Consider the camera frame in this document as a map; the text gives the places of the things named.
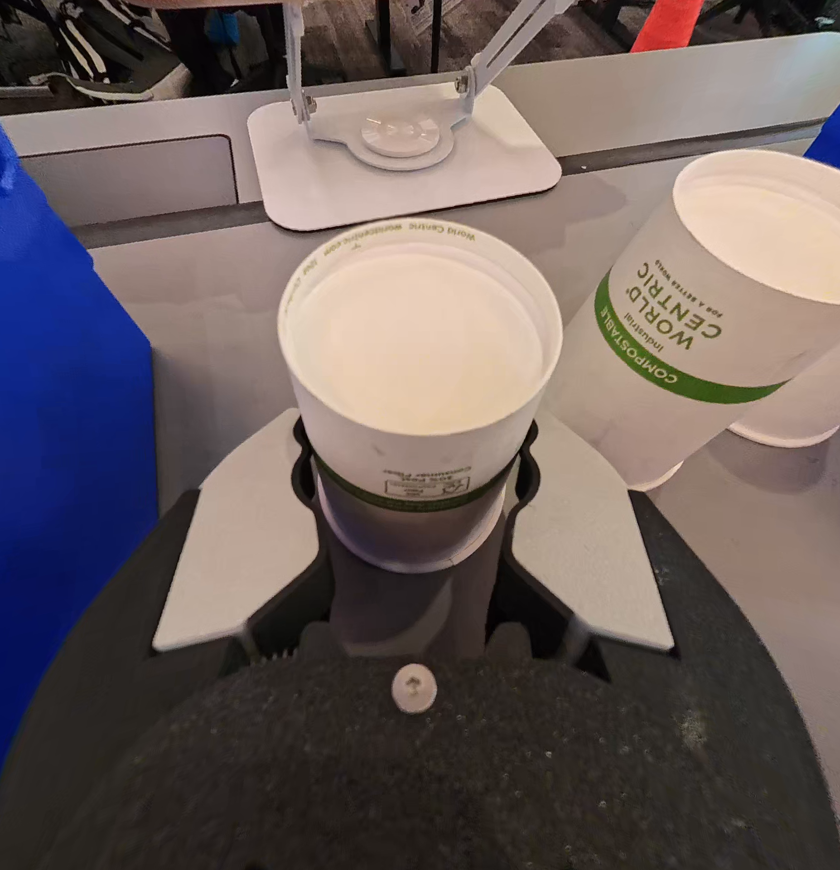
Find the blue plastic bin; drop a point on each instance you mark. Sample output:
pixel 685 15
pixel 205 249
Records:
pixel 834 129
pixel 53 408

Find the orange traffic cone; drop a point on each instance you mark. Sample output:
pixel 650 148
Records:
pixel 664 27

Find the black white striped bag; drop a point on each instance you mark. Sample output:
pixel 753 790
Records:
pixel 114 54

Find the green banded white paper cup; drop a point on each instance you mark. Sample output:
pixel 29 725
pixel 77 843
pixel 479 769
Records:
pixel 637 380
pixel 794 421
pixel 420 353

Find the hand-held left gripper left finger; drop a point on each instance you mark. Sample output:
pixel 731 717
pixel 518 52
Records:
pixel 243 544

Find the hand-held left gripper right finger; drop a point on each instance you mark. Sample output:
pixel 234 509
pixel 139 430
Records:
pixel 583 544

